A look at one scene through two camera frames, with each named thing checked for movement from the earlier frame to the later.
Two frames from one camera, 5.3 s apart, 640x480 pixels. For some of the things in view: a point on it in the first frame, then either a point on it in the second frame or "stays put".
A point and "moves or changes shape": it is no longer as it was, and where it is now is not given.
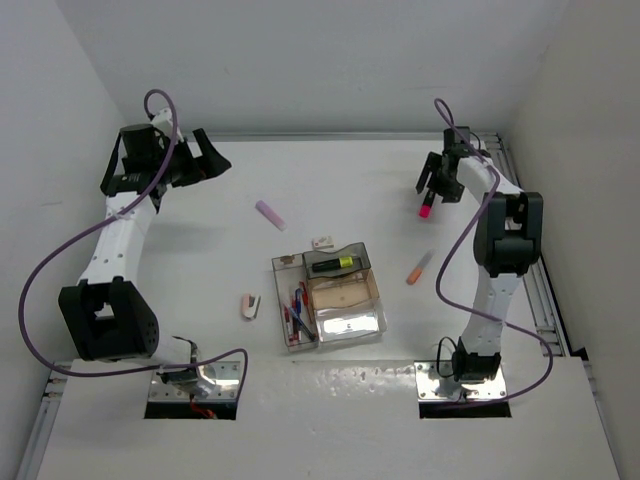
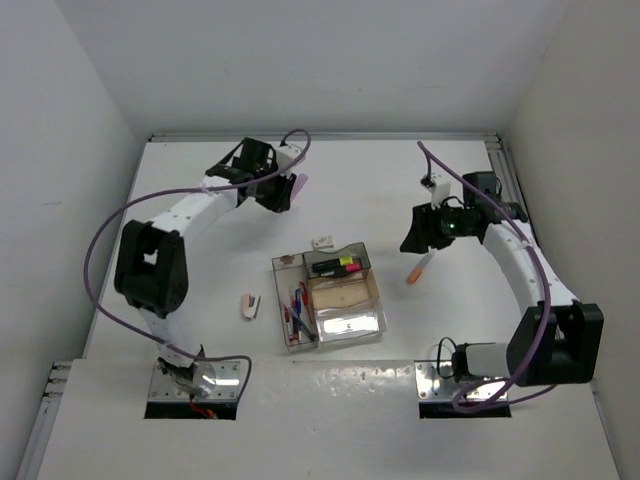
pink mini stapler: [250, 306] stays put
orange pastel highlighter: [424, 262] stays put
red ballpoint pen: [306, 299] stays put
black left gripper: [209, 164] → [281, 201]
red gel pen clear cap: [294, 322] stays put
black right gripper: [449, 193] → [423, 232]
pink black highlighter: [427, 203] moves or changes shape
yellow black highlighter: [333, 264] stays put
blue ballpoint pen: [298, 302] stays put
